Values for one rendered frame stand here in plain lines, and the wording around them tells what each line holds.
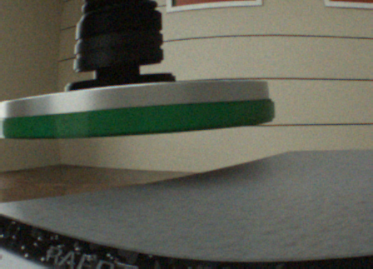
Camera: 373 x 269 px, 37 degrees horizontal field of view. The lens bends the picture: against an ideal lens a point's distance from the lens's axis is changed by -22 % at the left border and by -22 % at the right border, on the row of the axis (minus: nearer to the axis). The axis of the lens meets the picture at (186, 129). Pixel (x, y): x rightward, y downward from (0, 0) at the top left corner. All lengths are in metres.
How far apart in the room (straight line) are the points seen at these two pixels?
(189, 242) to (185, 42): 7.47
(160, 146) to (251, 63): 1.53
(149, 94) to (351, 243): 0.21
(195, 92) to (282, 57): 6.66
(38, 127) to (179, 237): 0.17
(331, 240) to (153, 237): 0.08
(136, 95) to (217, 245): 0.17
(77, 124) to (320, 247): 0.21
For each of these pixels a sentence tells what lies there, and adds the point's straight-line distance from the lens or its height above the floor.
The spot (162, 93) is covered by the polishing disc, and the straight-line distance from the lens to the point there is 0.38.
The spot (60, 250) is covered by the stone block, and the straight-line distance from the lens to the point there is 0.24.
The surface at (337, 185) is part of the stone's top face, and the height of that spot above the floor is 0.82.
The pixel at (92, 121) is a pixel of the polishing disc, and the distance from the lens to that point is 0.37.
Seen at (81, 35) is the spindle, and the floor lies 0.92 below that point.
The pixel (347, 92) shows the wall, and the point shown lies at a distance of 6.70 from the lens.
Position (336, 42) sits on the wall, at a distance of 6.74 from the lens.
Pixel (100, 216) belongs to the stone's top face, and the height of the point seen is 0.82.
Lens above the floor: 0.87
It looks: 3 degrees down
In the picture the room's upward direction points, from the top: 3 degrees counter-clockwise
